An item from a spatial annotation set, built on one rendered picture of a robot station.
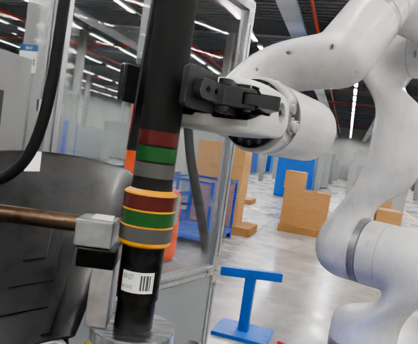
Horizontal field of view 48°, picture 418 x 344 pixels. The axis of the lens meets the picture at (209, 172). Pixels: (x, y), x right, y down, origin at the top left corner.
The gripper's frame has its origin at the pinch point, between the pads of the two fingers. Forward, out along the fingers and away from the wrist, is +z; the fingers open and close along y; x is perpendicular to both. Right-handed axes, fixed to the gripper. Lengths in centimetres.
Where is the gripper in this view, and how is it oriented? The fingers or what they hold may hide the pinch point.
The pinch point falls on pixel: (164, 86)
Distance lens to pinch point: 38.7
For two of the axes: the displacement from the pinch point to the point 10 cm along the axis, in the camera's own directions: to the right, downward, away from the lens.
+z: -5.5, -0.4, -8.3
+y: -8.2, -1.5, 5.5
